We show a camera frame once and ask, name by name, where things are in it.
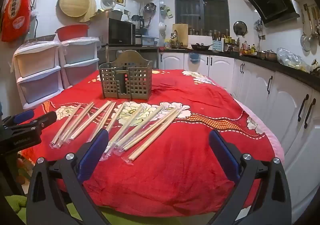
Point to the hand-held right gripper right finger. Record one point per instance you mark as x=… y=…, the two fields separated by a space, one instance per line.
x=222 y=152

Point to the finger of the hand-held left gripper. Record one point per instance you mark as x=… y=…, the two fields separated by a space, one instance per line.
x=42 y=120
x=23 y=116

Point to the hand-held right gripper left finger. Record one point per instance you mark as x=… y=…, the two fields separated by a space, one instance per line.
x=96 y=148

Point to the group of wooden chopsticks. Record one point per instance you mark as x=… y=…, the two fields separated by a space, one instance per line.
x=155 y=135

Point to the olive perforated utensil holder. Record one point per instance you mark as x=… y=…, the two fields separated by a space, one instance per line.
x=140 y=82

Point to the red floral tablecloth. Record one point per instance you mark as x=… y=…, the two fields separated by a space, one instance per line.
x=187 y=140

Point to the white plastic drawer unit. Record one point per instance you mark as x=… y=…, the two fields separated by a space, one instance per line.
x=80 y=52
x=37 y=65

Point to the green cloth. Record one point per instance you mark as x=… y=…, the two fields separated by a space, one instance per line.
x=15 y=205

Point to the white kitchen cabinets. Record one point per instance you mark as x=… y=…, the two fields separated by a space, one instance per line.
x=282 y=105

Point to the brown woven basket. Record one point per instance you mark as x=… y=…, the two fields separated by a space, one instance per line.
x=42 y=38

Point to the red plastic basin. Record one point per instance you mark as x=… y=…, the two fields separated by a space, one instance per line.
x=72 y=32

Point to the blue hanging bag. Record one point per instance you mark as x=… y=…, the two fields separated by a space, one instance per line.
x=194 y=57

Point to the red shopping bag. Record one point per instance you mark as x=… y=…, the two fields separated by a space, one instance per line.
x=16 y=15

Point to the steel pot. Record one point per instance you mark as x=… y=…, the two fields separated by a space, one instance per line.
x=270 y=56
x=260 y=55

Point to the row of condiment bottles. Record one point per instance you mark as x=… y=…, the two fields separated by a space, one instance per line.
x=246 y=49

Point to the white blue cutlery stand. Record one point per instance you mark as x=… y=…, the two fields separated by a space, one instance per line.
x=217 y=45

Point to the black wok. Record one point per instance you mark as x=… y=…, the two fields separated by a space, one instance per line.
x=200 y=46

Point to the clear plastic bag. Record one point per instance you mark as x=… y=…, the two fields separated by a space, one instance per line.
x=290 y=58

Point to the silver microwave oven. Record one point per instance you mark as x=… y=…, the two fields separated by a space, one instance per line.
x=120 y=31

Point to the round wooden board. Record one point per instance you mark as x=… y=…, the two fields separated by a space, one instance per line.
x=93 y=12

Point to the row of steel jars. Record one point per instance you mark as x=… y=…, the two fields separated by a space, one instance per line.
x=207 y=32

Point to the round bamboo tray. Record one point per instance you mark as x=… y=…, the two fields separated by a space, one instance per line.
x=75 y=2

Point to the dark hanging pot lid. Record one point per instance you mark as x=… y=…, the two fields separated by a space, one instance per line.
x=240 y=28

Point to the grey metal tray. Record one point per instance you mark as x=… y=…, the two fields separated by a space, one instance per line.
x=111 y=14

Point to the wooden cutting board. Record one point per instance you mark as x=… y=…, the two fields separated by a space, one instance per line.
x=181 y=32

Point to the black blender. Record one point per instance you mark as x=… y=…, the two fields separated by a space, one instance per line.
x=137 y=22

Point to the glass pot lid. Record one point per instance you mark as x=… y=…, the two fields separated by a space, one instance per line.
x=108 y=1

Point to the hanging steel strainer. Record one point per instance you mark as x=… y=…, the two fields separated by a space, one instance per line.
x=306 y=43

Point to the white kettle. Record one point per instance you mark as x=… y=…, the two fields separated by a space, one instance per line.
x=162 y=27

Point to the hanging steel ladle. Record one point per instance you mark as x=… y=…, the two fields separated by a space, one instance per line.
x=311 y=36

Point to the hanging steel pots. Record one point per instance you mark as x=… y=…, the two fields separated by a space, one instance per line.
x=150 y=8

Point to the dark barred window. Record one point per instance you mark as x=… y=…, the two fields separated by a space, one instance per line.
x=200 y=2

